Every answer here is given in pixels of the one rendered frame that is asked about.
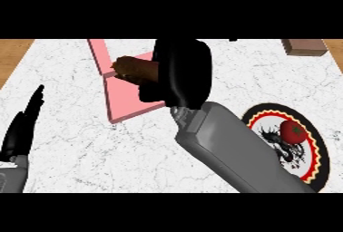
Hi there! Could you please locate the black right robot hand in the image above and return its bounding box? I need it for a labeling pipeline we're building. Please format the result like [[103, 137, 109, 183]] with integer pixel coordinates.
[[137, 39, 214, 111]]

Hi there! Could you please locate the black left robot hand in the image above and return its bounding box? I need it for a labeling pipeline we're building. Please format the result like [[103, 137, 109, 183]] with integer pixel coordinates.
[[0, 84, 45, 162]]

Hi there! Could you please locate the brown sweet potato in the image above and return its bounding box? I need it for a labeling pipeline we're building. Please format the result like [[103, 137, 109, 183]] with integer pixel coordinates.
[[109, 55, 161, 85]]

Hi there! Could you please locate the pink cardboard box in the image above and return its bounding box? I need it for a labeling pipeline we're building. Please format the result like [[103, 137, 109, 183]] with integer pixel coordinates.
[[87, 39, 167, 124]]

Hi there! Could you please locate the black patterned plate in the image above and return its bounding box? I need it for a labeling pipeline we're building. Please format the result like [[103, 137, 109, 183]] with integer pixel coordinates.
[[239, 102, 331, 193]]

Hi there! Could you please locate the brown wooden block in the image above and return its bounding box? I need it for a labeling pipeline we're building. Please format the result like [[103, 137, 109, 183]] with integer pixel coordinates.
[[279, 39, 329, 57]]

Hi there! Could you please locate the red tomato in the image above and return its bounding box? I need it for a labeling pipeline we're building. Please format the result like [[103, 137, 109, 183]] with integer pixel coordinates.
[[277, 120, 307, 145]]

